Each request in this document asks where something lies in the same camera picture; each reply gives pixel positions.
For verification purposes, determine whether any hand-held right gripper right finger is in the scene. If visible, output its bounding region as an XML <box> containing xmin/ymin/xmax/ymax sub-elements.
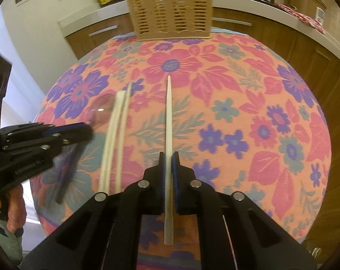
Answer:
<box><xmin>172</xmin><ymin>151</ymin><xmax>318</xmax><ymax>270</ymax></box>

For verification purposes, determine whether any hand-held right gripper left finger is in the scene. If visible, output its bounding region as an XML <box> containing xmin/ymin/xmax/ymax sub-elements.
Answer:
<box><xmin>24</xmin><ymin>152</ymin><xmax>167</xmax><ymax>270</ymax></box>

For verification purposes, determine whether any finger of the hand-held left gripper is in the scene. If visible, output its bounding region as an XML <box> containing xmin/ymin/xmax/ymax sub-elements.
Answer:
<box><xmin>53</xmin><ymin>143</ymin><xmax>84</xmax><ymax>205</ymax></box>
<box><xmin>0</xmin><ymin>122</ymin><xmax>93</xmax><ymax>158</ymax></box>

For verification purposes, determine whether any clear plastic spoon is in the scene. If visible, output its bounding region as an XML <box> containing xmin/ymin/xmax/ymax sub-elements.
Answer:
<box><xmin>86</xmin><ymin>93</ymin><xmax>116</xmax><ymax>129</ymax></box>

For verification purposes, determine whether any cream chopstick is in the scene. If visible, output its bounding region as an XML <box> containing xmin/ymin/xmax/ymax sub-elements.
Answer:
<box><xmin>113</xmin><ymin>82</ymin><xmax>133</xmax><ymax>195</ymax></box>
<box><xmin>164</xmin><ymin>75</ymin><xmax>175</xmax><ymax>245</ymax></box>
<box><xmin>98</xmin><ymin>90</ymin><xmax>126</xmax><ymax>194</ymax></box>

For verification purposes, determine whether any tan slotted plastic utensil basket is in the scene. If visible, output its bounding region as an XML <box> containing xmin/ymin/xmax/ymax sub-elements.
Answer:
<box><xmin>122</xmin><ymin>0</ymin><xmax>215</xmax><ymax>41</ymax></box>

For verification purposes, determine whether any person's left hand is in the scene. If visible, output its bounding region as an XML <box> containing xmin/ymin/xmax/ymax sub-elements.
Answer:
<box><xmin>0</xmin><ymin>186</ymin><xmax>27</xmax><ymax>234</ymax></box>

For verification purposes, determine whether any floral orange tablecloth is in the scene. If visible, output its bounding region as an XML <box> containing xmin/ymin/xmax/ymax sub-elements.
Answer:
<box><xmin>29</xmin><ymin>32</ymin><xmax>333</xmax><ymax>270</ymax></box>

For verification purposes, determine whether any light blue undercloth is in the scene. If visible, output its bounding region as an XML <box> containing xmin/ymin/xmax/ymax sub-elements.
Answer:
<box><xmin>114</xmin><ymin>32</ymin><xmax>137</xmax><ymax>41</ymax></box>

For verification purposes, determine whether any white kitchen countertop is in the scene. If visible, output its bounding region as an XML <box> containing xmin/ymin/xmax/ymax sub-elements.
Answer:
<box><xmin>59</xmin><ymin>0</ymin><xmax>340</xmax><ymax>62</ymax></box>

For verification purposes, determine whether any red patterned cloth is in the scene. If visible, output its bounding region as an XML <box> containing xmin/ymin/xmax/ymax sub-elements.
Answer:
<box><xmin>275</xmin><ymin>2</ymin><xmax>327</xmax><ymax>33</ymax></box>

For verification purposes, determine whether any silver cabinet handle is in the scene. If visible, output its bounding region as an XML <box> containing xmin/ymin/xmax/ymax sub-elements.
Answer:
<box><xmin>213</xmin><ymin>18</ymin><xmax>253</xmax><ymax>28</ymax></box>
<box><xmin>89</xmin><ymin>25</ymin><xmax>119</xmax><ymax>37</ymax></box>

